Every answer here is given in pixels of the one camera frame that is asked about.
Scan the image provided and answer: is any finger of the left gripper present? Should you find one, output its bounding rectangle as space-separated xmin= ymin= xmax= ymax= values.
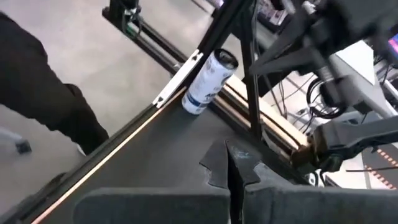
xmin=259 ymin=8 xmax=312 ymax=59
xmin=248 ymin=30 xmax=318 ymax=75

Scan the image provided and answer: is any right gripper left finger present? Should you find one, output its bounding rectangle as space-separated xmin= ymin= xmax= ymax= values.
xmin=73 ymin=139 xmax=233 ymax=224

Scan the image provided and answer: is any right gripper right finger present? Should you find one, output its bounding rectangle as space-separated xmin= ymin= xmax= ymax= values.
xmin=225 ymin=139 xmax=398 ymax=224

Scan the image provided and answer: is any grey desk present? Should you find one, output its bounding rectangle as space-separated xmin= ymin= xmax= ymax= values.
xmin=328 ymin=39 xmax=398 ymax=121

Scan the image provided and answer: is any computer monitor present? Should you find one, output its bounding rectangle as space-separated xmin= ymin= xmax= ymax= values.
xmin=387 ymin=32 xmax=398 ymax=62

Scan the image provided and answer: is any black orange-striped floor mat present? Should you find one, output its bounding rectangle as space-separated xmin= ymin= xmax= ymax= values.
xmin=345 ymin=144 xmax=398 ymax=191

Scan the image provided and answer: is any grey chair base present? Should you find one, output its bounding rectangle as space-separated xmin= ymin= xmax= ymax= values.
xmin=0 ymin=126 xmax=33 ymax=156

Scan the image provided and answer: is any person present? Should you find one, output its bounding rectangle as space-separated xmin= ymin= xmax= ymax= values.
xmin=0 ymin=11 xmax=110 ymax=156

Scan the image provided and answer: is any black coiled cable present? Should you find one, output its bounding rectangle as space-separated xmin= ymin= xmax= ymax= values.
xmin=306 ymin=77 xmax=348 ymax=121

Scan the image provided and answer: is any black aluminium table frame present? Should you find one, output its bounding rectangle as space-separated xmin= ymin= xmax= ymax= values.
xmin=0 ymin=0 xmax=312 ymax=224

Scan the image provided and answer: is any white corner bracket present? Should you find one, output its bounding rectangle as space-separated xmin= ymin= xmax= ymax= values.
xmin=151 ymin=49 xmax=205 ymax=109

